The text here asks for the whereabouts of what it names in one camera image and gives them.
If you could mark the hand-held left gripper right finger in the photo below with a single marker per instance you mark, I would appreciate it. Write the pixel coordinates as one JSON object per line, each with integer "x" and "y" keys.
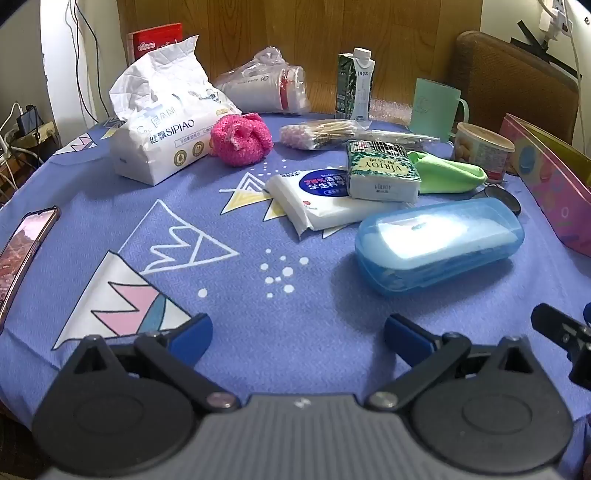
{"x": 406, "y": 334}

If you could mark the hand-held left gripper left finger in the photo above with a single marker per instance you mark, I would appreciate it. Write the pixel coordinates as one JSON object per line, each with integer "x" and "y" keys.
{"x": 194, "y": 334}

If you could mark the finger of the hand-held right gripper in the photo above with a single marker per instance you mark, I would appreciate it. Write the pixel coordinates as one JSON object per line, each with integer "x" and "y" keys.
{"x": 561, "y": 330}

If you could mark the blue plastic case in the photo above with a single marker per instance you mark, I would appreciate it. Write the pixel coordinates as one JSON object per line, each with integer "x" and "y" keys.
{"x": 438, "y": 244}

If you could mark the pink storage box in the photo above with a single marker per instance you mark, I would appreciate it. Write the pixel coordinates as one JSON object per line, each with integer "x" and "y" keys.
{"x": 540, "y": 184}

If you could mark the green cloth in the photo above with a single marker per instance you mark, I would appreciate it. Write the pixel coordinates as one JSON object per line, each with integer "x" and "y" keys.
{"x": 448, "y": 177}

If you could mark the pink knitted scrunchie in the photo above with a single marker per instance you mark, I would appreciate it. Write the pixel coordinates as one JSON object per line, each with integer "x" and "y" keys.
{"x": 240, "y": 138}

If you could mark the blue printed tablecloth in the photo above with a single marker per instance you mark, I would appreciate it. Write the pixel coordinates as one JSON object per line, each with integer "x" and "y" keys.
{"x": 295, "y": 258}

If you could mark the black round lid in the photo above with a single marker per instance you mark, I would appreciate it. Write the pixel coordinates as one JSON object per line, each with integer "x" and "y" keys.
{"x": 505, "y": 201}

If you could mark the white wet wipes pack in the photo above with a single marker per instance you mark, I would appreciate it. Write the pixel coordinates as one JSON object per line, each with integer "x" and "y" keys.
{"x": 318, "y": 203}

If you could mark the small green tissue pack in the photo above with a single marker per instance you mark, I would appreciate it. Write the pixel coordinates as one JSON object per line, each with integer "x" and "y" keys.
{"x": 378, "y": 170}

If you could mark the red snack cup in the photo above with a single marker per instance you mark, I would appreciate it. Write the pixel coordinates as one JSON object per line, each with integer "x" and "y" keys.
{"x": 485, "y": 157}

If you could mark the smartphone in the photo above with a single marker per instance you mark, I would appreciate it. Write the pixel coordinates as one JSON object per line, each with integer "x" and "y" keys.
{"x": 18, "y": 249}

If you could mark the white flat packet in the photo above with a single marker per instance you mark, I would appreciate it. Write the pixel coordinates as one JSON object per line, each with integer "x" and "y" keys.
{"x": 401, "y": 137}

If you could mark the large white tissue pack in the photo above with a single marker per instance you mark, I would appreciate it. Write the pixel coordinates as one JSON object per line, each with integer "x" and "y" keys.
{"x": 157, "y": 138}

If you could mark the bag of cotton swabs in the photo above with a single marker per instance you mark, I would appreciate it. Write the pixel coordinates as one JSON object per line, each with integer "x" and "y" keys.
{"x": 318, "y": 134}

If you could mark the mint green mug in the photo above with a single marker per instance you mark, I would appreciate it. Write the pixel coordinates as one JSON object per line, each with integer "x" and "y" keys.
{"x": 429, "y": 110}

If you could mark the green white drink carton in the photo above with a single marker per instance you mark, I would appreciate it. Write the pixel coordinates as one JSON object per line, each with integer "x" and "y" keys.
{"x": 353, "y": 87}

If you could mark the plastic cups in bag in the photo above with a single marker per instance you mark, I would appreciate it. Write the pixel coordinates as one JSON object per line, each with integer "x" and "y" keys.
{"x": 263, "y": 87}

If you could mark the brown chair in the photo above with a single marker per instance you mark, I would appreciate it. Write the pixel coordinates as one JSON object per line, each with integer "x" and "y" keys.
{"x": 508, "y": 78}

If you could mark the power strip with chargers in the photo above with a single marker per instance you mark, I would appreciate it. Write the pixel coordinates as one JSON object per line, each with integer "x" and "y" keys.
{"x": 27, "y": 122}

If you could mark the black tape strips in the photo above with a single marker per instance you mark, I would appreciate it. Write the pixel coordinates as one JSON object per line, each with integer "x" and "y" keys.
{"x": 540, "y": 44}

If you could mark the red cardboard box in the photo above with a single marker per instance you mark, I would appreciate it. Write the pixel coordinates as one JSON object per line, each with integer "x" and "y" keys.
{"x": 152, "y": 37}

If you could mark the wooden board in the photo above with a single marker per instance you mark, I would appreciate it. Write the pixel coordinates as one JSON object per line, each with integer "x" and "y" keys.
{"x": 300, "y": 27}

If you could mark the white wall charger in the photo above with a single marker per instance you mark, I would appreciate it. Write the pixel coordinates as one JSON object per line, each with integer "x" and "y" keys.
{"x": 556, "y": 16}

